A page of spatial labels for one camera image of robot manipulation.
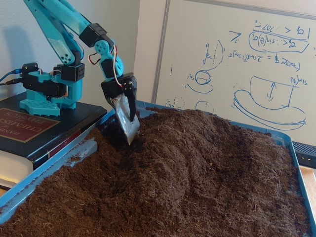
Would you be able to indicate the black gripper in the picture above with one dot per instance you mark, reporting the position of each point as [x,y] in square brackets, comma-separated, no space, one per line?
[111,90]

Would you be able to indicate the brown fibrous soil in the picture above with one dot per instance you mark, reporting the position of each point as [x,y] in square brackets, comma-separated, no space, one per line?
[172,185]

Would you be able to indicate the teal five-joint robot arm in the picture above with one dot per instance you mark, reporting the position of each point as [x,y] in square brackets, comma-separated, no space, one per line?
[61,29]

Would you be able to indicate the blue plastic tray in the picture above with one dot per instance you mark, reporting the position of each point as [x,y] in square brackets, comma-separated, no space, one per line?
[85,148]

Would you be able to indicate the black chemistry physics handbook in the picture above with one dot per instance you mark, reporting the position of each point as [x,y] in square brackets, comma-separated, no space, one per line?
[14,123]

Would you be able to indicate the whiteboard with blue drawings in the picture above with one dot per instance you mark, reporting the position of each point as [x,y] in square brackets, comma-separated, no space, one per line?
[247,74]

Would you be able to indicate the perforated box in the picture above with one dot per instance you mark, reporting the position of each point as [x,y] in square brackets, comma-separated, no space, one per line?
[306,153]

